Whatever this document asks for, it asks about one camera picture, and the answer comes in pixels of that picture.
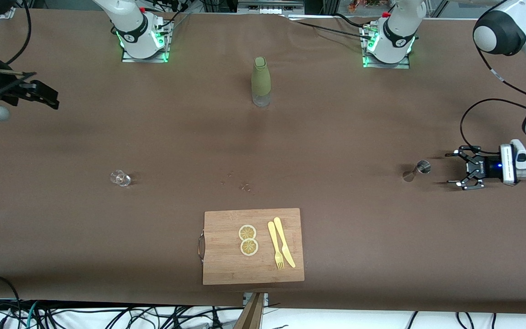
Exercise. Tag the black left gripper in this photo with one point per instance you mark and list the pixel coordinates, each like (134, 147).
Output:
(490, 167)

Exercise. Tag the steel double jigger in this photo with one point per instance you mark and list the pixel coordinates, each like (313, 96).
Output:
(423, 167)

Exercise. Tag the clear glass measuring cup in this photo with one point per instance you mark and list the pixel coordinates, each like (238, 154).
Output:
(119, 178)

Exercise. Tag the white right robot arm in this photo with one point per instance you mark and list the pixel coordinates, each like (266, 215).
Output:
(130, 27)

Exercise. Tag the brown table cover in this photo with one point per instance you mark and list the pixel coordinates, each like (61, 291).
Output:
(107, 251)

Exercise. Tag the orange red background object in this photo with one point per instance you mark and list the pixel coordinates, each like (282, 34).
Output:
(368, 4)

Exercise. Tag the yellow plastic knife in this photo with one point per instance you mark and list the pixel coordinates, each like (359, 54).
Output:
(281, 233)

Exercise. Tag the yellow plastic fork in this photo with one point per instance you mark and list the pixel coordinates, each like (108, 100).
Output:
(273, 237)

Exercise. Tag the small liquid droplets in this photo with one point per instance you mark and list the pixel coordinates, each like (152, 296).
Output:
(245, 186)

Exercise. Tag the green sleeved glass bottle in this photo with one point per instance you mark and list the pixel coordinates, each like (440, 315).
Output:
(260, 77)

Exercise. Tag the lemon slice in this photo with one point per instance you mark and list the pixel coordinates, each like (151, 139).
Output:
(249, 247)
(247, 232)

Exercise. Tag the wooden cutting board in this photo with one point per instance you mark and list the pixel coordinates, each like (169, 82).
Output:
(226, 256)

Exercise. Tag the white power strip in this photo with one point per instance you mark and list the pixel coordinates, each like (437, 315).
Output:
(270, 9)

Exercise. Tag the aluminium frame corner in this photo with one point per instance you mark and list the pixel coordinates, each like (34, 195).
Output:
(7, 13)

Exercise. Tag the aluminium camera mount post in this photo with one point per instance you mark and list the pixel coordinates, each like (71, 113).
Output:
(251, 315)

